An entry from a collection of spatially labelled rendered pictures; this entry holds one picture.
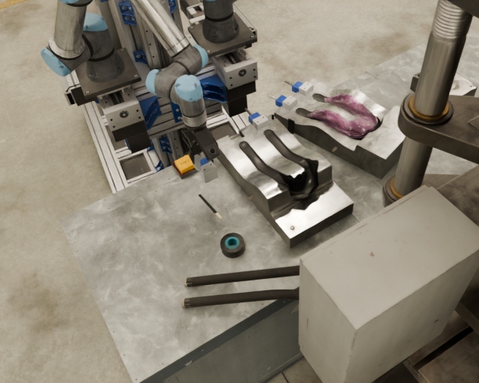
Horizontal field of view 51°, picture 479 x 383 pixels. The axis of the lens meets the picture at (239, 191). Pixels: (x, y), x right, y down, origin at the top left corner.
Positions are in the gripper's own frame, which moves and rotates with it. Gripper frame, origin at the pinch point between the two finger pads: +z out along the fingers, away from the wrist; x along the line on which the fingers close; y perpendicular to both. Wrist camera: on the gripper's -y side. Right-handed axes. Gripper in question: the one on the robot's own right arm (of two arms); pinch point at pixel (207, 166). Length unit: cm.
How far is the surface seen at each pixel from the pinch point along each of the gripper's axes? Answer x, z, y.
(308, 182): -27.7, 7.0, -21.0
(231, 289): 14.0, 15.0, -37.9
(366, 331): 11, -48, -89
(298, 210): -18.8, 8.9, -27.8
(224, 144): -12.5, 6.0, 10.7
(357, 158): -51, 10, -20
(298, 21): -160, 95, 172
